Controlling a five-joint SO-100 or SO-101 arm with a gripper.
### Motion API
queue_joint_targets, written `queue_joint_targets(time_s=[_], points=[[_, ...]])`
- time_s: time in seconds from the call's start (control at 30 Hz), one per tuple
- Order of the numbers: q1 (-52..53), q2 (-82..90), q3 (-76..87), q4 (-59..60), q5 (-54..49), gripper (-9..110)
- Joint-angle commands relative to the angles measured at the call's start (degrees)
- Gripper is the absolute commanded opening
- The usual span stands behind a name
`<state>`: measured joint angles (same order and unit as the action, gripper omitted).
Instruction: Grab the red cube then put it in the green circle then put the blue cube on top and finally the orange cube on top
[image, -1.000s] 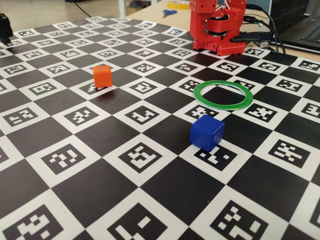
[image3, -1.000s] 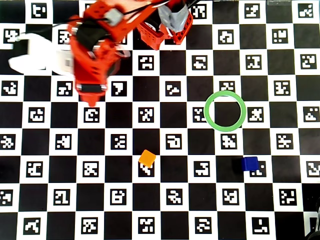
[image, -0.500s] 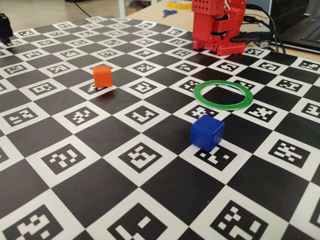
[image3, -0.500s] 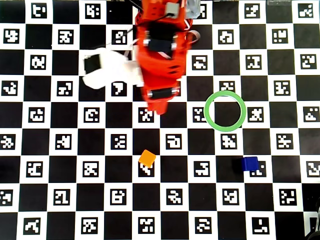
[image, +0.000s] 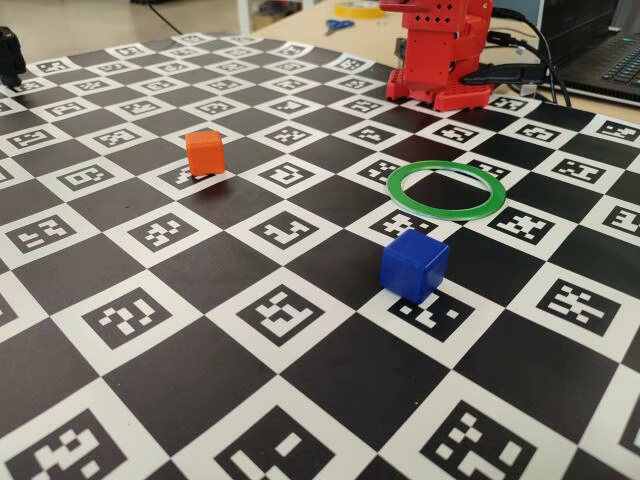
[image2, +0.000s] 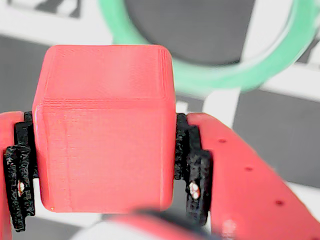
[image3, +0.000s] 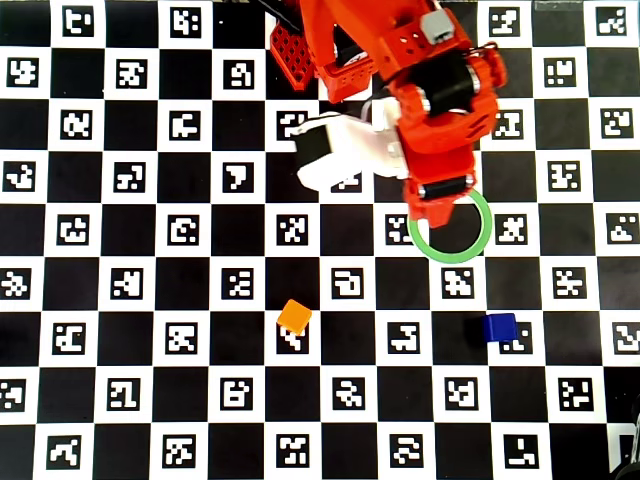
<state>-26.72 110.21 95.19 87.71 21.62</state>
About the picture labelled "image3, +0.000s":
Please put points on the orange cube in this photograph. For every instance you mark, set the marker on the orange cube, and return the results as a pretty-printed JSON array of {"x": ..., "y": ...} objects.
[{"x": 295, "y": 316}]

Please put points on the red cube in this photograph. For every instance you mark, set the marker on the red cube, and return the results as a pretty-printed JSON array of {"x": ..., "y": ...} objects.
[{"x": 440, "y": 225}]

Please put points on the red robot arm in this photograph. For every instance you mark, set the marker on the red robot arm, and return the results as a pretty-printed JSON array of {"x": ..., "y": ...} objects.
[{"x": 380, "y": 30}]

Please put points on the red perforated robot base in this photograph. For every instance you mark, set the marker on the red perforated robot base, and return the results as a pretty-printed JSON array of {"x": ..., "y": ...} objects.
[{"x": 290, "y": 55}]

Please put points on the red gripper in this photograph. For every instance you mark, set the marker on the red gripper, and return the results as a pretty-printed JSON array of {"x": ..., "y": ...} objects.
[{"x": 446, "y": 188}]

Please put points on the black white marker checkerboard mat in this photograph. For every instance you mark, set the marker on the black white marker checkerboard mat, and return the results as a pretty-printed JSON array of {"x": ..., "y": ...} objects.
[{"x": 130, "y": 130}]

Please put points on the blue cube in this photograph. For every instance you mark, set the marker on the blue cube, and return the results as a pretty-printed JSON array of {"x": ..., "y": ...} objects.
[{"x": 499, "y": 327}]

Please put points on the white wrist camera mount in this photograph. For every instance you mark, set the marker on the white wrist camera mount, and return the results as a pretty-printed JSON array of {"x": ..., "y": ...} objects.
[{"x": 360, "y": 145}]

